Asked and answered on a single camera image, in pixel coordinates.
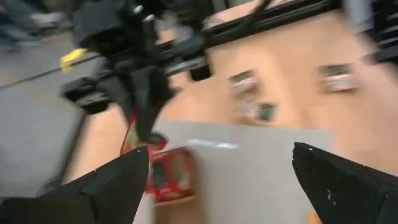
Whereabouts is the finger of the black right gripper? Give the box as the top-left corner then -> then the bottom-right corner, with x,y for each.
108,70 -> 147,138
139,70 -> 178,141

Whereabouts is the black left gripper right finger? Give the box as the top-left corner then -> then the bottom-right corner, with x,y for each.
291,141 -> 398,224

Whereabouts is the red strawberry tea packet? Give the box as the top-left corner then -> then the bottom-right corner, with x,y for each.
145,147 -> 200,203
119,107 -> 170,156

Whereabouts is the yellow cable tag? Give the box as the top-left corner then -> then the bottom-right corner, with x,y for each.
60,48 -> 90,74

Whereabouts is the grey ribbed mat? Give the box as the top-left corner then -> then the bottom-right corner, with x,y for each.
133,119 -> 332,224

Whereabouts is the black aluminium table frame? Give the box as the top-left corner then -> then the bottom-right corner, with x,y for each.
37,0 -> 398,197

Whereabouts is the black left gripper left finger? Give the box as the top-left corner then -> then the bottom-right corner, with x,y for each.
0,146 -> 150,224

